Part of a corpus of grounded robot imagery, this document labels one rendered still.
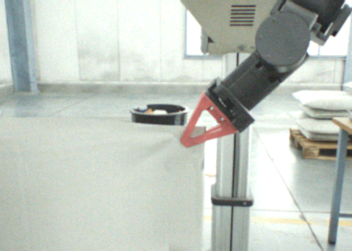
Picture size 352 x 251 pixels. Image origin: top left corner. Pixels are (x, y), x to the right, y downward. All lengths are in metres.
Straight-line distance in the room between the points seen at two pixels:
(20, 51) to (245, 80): 8.94
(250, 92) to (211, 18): 0.50
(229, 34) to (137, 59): 7.70
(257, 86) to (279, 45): 0.08
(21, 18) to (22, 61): 0.98
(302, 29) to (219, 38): 0.59
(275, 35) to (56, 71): 8.91
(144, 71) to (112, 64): 0.80
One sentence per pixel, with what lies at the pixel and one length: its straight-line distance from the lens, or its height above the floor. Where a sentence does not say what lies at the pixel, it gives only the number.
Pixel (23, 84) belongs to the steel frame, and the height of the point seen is 0.20.
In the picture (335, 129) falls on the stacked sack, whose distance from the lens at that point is 3.84.
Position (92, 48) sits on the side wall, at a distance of 8.89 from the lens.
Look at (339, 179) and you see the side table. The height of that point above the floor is 0.40.
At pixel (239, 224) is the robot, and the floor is 0.61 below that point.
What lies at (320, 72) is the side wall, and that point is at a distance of 8.89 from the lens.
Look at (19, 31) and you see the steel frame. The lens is 9.31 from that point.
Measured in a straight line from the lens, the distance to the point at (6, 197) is 0.50.
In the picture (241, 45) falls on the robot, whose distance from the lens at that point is 1.01.
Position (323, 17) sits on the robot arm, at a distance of 0.49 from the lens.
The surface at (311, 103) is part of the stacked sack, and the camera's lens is 3.81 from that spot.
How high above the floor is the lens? 1.15
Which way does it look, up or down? 13 degrees down
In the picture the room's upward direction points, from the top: straight up
